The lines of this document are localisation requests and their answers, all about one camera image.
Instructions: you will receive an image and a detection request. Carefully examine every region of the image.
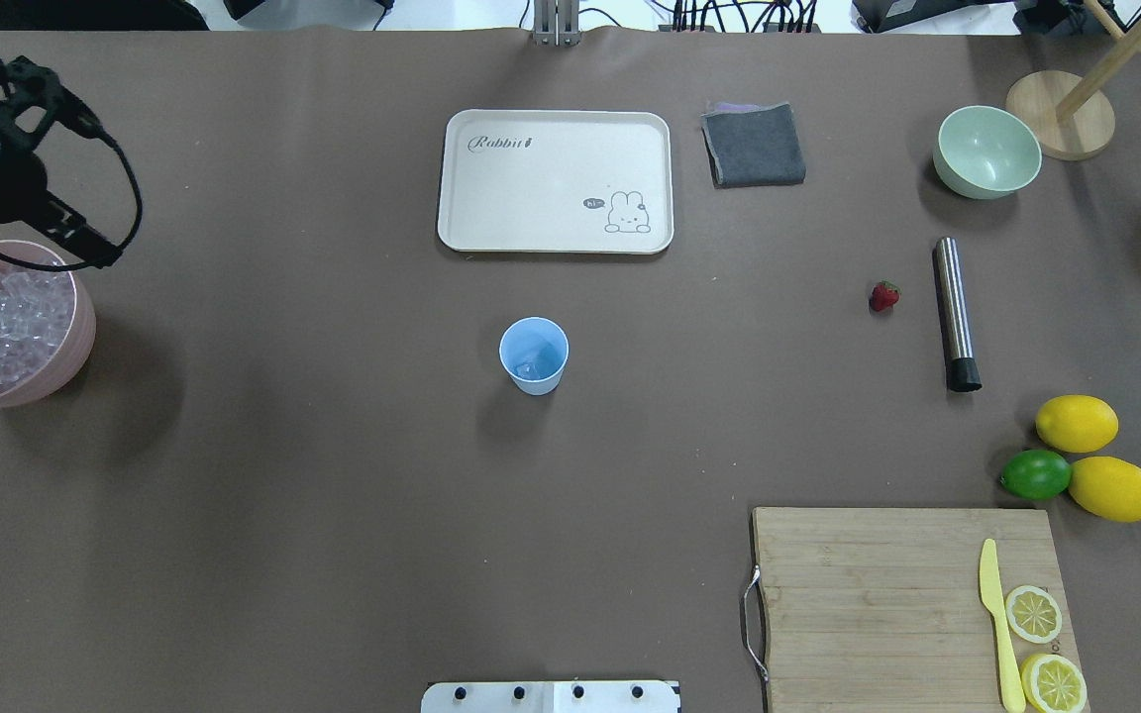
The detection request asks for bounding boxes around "lemon slice lower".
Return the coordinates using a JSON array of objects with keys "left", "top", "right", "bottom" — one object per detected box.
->
[{"left": 1020, "top": 653, "right": 1089, "bottom": 712}]

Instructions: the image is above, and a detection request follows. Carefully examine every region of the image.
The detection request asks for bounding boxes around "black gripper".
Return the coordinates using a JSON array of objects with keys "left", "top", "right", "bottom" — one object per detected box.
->
[{"left": 0, "top": 55, "right": 124, "bottom": 266}]

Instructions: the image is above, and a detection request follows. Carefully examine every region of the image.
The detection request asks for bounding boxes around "pile of clear ice cubes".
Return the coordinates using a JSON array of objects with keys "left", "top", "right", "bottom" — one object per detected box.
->
[{"left": 0, "top": 265, "right": 76, "bottom": 394}]

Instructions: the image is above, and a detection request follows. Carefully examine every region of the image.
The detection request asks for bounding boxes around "steel muddler black tip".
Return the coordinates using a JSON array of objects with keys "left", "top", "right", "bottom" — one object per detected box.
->
[{"left": 933, "top": 237, "right": 984, "bottom": 394}]

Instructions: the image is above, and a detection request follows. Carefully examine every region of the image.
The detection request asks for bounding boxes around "yellow lemon lower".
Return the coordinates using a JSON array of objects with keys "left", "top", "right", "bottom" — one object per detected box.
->
[{"left": 1068, "top": 456, "right": 1141, "bottom": 522}]

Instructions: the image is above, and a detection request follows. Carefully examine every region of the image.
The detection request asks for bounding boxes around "lemon slice upper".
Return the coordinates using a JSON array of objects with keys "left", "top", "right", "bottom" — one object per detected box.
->
[{"left": 1005, "top": 585, "right": 1065, "bottom": 645}]

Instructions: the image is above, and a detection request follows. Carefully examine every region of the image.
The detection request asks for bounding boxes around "light blue cup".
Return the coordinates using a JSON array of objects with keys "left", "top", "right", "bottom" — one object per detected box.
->
[{"left": 497, "top": 316, "right": 571, "bottom": 396}]

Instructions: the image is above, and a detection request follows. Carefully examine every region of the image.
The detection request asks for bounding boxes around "wooden cup stand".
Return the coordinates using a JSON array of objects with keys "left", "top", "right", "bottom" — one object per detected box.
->
[{"left": 1006, "top": 1, "right": 1141, "bottom": 161}]

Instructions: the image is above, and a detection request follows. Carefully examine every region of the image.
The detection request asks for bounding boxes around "red strawberry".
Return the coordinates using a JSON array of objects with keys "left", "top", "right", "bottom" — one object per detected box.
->
[{"left": 868, "top": 279, "right": 901, "bottom": 313}]

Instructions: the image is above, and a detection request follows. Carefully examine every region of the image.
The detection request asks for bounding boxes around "yellow plastic knife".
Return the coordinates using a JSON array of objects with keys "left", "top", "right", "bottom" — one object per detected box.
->
[{"left": 978, "top": 538, "right": 1027, "bottom": 712}]

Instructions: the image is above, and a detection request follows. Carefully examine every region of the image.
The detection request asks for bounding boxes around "green lime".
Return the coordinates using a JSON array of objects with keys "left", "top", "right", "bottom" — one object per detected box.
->
[{"left": 1000, "top": 449, "right": 1073, "bottom": 501}]

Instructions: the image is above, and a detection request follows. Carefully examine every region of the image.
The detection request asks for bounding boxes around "grey folded cloth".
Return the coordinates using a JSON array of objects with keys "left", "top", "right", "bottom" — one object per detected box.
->
[{"left": 699, "top": 102, "right": 807, "bottom": 188}]

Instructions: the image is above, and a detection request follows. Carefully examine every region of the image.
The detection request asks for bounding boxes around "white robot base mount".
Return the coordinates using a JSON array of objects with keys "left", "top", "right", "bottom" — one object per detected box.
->
[{"left": 420, "top": 678, "right": 682, "bottom": 712}]

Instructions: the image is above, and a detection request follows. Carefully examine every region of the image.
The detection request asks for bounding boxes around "yellow lemon upper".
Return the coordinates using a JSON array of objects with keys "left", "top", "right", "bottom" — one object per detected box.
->
[{"left": 1034, "top": 394, "right": 1120, "bottom": 453}]

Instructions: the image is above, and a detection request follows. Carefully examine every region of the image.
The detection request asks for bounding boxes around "pink bowl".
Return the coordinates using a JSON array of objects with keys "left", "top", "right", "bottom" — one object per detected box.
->
[{"left": 0, "top": 260, "right": 96, "bottom": 410}]

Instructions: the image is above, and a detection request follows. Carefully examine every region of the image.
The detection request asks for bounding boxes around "lemon slice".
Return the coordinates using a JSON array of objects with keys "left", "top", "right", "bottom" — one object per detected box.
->
[
  {"left": 1005, "top": 585, "right": 1065, "bottom": 645},
  {"left": 1020, "top": 653, "right": 1089, "bottom": 712}
]

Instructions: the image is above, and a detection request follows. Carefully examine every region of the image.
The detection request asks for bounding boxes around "yellow lemon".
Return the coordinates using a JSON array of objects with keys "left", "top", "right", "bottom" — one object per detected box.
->
[
  {"left": 1068, "top": 456, "right": 1141, "bottom": 522},
  {"left": 1034, "top": 394, "right": 1120, "bottom": 453}
]

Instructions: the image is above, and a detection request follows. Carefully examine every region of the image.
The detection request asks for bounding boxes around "bamboo cutting board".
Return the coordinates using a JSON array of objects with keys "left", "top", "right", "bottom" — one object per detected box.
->
[{"left": 747, "top": 507, "right": 1068, "bottom": 712}]

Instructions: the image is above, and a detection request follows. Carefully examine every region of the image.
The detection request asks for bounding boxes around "cream rabbit tray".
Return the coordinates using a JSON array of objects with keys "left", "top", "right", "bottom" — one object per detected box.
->
[{"left": 438, "top": 110, "right": 674, "bottom": 256}]

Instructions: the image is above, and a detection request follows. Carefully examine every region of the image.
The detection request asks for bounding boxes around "light green bowl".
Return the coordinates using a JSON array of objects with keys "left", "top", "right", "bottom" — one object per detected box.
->
[{"left": 932, "top": 105, "right": 1043, "bottom": 200}]

